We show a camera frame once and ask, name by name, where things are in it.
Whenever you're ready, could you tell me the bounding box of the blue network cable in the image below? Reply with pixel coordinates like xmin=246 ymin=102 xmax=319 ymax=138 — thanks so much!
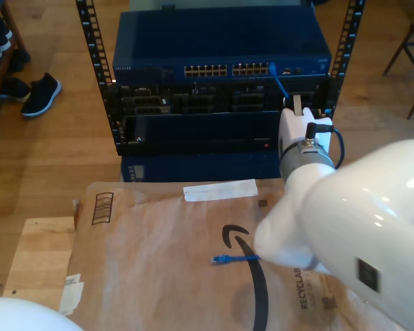
xmin=210 ymin=61 xmax=291 ymax=265

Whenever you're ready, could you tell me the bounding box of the black rack server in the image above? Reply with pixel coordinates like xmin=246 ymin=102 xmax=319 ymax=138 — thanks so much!
xmin=105 ymin=77 xmax=332 ymax=115

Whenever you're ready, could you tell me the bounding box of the black rack chassis blue panel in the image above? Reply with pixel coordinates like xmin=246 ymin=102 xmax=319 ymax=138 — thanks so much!
xmin=117 ymin=109 xmax=327 ymax=157

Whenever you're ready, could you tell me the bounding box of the dark blue metal case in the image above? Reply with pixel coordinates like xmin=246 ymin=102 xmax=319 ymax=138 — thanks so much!
xmin=119 ymin=153 xmax=288 ymax=183

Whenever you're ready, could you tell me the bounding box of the grey flat device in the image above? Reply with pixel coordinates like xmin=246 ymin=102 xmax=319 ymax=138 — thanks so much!
xmin=129 ymin=0 xmax=313 ymax=13

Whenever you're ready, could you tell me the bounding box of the brown paper mailer bag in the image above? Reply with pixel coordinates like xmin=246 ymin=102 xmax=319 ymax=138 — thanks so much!
xmin=53 ymin=178 xmax=394 ymax=331

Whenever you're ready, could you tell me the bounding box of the black sneaker grey sole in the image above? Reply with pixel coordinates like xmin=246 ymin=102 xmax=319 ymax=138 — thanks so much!
xmin=21 ymin=72 xmax=63 ymax=118
xmin=0 ymin=76 xmax=31 ymax=103

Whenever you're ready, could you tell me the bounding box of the dark plain shoe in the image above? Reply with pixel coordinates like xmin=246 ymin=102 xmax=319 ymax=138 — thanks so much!
xmin=7 ymin=48 xmax=32 ymax=74

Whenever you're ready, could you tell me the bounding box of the wooden shoe shelf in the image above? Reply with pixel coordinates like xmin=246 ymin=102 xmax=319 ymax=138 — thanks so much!
xmin=0 ymin=0 xmax=27 ymax=120

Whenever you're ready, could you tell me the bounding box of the black wrist connector cable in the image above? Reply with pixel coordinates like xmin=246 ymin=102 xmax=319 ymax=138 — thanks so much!
xmin=305 ymin=122 xmax=346 ymax=170

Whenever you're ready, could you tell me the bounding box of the blue network switch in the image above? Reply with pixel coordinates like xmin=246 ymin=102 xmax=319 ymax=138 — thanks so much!
xmin=112 ymin=8 xmax=333 ymax=83

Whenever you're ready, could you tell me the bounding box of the black rack frame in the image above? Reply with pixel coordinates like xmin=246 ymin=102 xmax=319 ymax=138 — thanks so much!
xmin=75 ymin=0 xmax=366 ymax=158

